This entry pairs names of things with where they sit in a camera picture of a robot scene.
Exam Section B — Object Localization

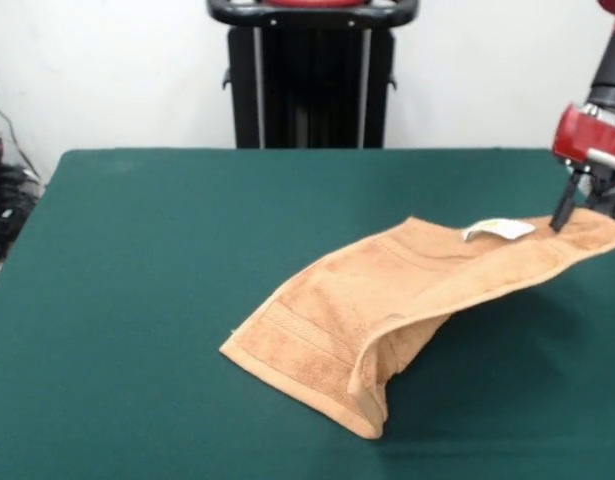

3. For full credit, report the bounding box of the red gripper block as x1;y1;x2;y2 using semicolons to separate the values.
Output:
550;102;615;234

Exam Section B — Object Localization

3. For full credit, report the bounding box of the tan terry towel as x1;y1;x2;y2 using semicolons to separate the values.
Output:
219;212;615;442

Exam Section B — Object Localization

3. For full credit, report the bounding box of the dark green table cloth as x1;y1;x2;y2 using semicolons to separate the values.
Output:
0;146;615;480

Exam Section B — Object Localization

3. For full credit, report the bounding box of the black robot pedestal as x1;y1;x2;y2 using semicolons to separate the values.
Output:
205;0;419;150

